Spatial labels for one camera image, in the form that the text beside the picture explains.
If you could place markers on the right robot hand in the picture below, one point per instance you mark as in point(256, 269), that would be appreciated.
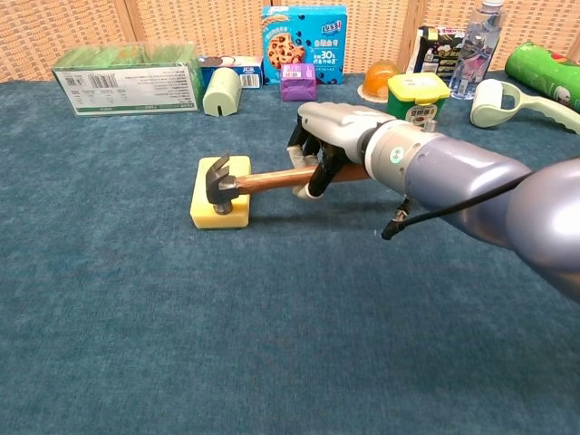
point(335, 124)

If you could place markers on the yellow sponge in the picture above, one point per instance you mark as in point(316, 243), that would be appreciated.
point(199, 217)

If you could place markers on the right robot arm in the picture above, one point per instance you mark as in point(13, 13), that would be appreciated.
point(462, 181)

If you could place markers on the small purple box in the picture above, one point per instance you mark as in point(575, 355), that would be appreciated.
point(297, 84)

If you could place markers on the orange jelly cup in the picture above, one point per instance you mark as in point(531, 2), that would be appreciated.
point(376, 79)

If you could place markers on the green tub with yellow lid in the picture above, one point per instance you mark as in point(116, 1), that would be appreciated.
point(417, 93)

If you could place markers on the blue chocolate chip cookie box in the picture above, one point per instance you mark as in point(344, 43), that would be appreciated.
point(303, 41)

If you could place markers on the blue pink sandwich cookie box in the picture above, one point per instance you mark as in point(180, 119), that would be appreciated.
point(249, 72)

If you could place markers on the pale green dotted cylinder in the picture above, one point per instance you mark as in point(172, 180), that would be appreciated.
point(222, 93)

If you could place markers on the black purple snack box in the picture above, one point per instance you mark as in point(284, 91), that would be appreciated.
point(437, 54)

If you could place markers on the pale green lint roller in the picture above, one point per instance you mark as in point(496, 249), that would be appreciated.
point(487, 106)

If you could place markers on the clear water bottle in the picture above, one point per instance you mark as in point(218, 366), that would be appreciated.
point(478, 54)

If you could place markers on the clear box of green packets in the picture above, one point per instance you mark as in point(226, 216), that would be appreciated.
point(131, 86)

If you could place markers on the green chips can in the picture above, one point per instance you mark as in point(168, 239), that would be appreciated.
point(544, 72)

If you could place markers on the blue table cloth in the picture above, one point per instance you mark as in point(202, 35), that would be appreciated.
point(181, 317)

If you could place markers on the woven folding screen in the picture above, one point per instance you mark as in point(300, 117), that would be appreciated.
point(90, 22)

